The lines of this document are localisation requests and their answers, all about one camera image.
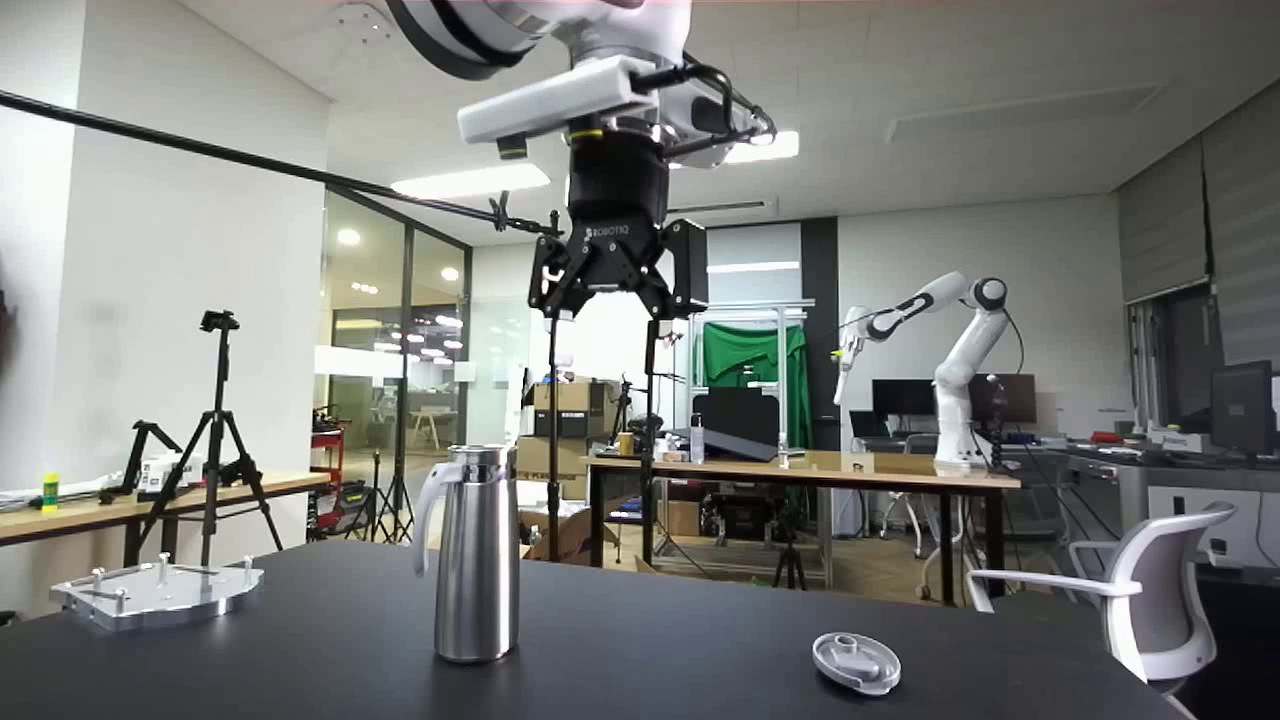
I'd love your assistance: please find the black diagonal boom pole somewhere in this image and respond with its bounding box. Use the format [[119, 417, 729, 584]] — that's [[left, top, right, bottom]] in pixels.
[[0, 86, 562, 235]]

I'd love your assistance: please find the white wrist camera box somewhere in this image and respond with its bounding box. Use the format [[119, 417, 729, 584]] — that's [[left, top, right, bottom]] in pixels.
[[455, 56, 776, 168]]

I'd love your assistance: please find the white office chair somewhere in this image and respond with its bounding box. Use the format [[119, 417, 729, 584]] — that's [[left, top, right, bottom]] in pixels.
[[965, 505, 1233, 683]]

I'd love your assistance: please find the stainless steel thermos flask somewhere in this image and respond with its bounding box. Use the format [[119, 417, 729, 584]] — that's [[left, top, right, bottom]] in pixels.
[[413, 445, 520, 664]]

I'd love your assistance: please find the wooden side bench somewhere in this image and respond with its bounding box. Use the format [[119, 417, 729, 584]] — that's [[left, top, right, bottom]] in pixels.
[[0, 471, 329, 564]]

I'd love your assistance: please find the small black tripod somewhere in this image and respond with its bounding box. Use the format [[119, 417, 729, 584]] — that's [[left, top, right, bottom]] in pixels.
[[100, 419, 181, 505]]

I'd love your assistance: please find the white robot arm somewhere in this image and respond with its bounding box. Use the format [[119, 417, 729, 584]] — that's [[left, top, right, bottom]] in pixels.
[[389, 0, 704, 320]]

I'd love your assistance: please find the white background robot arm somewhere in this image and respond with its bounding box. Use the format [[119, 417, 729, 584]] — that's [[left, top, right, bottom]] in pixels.
[[832, 273, 1006, 477]]

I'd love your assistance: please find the green screen backdrop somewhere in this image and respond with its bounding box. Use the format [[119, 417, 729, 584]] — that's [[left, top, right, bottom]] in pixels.
[[698, 325, 813, 445]]

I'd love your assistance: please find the black camera tripod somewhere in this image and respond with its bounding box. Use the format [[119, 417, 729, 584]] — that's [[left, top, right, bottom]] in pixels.
[[131, 307, 280, 564]]

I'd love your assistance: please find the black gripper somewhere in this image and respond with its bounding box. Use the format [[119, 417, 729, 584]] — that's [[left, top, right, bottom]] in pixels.
[[527, 127, 708, 320]]

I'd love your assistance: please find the black computer monitor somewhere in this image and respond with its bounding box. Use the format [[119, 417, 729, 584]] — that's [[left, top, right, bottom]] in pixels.
[[1213, 359, 1277, 454]]

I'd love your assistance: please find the black light stand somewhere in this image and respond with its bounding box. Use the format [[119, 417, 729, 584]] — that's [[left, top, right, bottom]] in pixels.
[[638, 316, 661, 567]]

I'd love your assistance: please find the wooden background table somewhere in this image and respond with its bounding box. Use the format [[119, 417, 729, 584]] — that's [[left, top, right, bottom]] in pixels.
[[586, 446, 1019, 604]]

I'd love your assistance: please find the clear acrylic plate with bolts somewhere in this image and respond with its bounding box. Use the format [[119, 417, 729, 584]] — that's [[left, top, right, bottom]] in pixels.
[[50, 561, 262, 634]]

